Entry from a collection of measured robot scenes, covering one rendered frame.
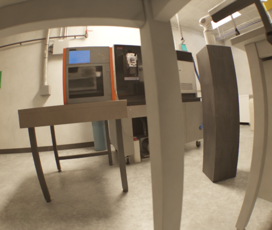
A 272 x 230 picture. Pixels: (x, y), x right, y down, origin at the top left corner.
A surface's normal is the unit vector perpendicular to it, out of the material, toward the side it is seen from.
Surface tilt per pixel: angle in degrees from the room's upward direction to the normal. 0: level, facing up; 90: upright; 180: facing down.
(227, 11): 90
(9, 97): 90
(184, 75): 90
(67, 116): 90
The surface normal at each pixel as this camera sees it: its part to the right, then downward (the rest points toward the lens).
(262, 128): -0.94, 0.09
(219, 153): -0.03, 0.05
